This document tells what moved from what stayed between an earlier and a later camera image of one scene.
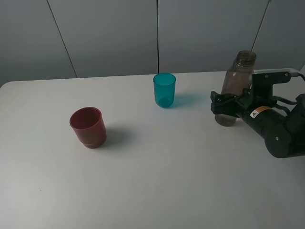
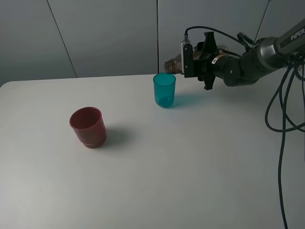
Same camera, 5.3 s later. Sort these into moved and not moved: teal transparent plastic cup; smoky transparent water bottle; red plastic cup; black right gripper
Moved: black right gripper; smoky transparent water bottle
Not moved: teal transparent plastic cup; red plastic cup
